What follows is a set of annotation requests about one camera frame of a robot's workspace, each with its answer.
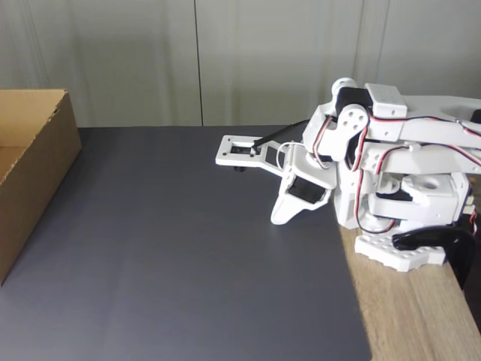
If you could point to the brown cardboard box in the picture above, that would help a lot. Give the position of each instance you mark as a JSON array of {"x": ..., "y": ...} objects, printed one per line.
[{"x": 37, "y": 180}]

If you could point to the black table mat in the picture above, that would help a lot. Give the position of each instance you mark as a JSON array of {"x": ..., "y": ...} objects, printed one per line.
[{"x": 188, "y": 263}]

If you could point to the black table clamp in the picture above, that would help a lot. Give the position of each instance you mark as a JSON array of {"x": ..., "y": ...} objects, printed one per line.
[{"x": 460, "y": 255}]

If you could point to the white panelled cabinet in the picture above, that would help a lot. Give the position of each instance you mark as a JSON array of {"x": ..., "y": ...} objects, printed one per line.
[{"x": 131, "y": 56}]

